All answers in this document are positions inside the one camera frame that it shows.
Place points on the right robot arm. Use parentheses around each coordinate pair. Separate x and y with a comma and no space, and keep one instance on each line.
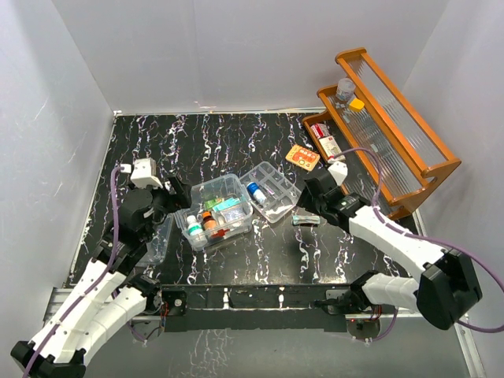
(442,284)

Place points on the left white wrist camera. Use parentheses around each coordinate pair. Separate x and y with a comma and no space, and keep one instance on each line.
(142,173)

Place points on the orange plaster packet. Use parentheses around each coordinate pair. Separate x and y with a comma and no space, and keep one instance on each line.
(303,158)

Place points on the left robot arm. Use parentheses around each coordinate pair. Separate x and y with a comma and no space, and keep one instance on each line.
(106,298)

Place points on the clear compartment organizer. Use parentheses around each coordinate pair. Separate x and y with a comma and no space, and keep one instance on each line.
(282,195)

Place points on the beige medicine box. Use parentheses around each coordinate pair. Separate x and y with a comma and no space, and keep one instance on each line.
(331,149)

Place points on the clear jar on shelf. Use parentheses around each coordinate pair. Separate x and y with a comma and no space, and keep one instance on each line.
(345,89)

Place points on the yellow capped bottle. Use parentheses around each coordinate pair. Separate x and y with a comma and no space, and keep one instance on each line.
(356,105)

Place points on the clear first aid box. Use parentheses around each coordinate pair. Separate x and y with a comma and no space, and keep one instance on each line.
(226,186)

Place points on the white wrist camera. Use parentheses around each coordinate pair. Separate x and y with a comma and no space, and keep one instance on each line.
(142,173)
(339,172)

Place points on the clear box lid with handle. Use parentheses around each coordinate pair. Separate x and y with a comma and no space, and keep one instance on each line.
(157,247)

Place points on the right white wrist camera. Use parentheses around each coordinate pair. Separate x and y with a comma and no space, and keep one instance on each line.
(339,172)

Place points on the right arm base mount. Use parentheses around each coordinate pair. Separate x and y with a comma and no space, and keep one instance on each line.
(352,300)

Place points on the blue white spray bottle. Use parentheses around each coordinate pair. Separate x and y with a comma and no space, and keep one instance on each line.
(256,193)

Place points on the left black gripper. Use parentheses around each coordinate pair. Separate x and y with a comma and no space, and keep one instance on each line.
(180,199)

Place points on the teal bandage packet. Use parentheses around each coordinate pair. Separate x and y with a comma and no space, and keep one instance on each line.
(227,203)

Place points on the white blue gauze packet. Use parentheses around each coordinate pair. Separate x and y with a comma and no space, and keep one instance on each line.
(233,214)

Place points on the red white medicine box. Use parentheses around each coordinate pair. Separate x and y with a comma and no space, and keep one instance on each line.
(320,130)

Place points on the orange wooden shelf rack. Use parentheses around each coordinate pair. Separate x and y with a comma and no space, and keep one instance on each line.
(396,146)

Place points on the orange brown medicine bottle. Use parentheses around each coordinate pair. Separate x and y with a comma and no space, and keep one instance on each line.
(208,221)

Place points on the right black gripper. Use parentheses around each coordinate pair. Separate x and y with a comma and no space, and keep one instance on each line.
(305,201)

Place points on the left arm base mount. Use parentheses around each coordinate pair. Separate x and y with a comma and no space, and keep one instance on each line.
(159,302)

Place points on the white green capped bottle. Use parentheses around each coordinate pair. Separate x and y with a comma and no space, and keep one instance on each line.
(194,230)

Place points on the metal frame rail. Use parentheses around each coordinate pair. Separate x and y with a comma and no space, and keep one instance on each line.
(442,286)

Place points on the green wind oil box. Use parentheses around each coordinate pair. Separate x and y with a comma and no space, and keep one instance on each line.
(210,204)

